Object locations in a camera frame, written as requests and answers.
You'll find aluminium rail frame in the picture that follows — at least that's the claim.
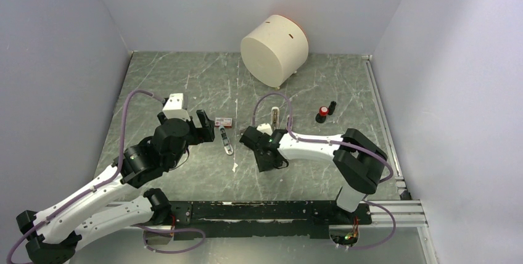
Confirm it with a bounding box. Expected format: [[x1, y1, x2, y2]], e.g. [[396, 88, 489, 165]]
[[72, 51, 435, 263]]

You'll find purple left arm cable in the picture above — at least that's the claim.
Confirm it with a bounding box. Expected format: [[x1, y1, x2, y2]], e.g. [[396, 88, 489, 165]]
[[6, 89, 207, 264]]

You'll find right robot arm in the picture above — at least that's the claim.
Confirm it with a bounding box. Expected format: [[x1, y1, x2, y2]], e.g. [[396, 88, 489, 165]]
[[240, 126, 388, 223]]

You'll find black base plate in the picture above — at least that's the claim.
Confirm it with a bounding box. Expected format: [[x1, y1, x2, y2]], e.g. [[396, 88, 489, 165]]
[[162, 200, 373, 239]]

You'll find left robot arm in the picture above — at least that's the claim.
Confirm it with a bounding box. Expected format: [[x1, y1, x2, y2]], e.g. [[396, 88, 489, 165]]
[[16, 110, 215, 263]]

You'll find cream cylindrical stool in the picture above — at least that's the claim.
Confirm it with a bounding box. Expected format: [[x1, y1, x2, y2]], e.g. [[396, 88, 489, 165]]
[[240, 15, 309, 88]]

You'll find white red staple box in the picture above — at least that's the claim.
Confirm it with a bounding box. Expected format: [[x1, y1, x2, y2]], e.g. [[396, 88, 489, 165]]
[[215, 117, 233, 128]]

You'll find red black stamp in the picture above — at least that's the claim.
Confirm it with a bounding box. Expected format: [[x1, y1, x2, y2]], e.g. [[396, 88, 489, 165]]
[[315, 106, 329, 123]]

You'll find small black cylinder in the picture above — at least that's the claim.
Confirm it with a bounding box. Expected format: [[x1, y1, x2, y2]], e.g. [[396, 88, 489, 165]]
[[327, 101, 337, 115]]

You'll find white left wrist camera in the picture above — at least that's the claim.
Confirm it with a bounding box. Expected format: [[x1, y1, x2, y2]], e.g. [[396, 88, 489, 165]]
[[162, 93, 190, 121]]

